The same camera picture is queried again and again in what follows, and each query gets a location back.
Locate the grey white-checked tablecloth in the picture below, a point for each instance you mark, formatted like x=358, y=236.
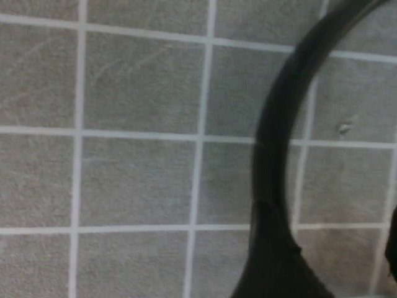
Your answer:
x=124, y=93

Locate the black over-ear headphones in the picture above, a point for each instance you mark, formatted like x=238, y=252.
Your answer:
x=270, y=155

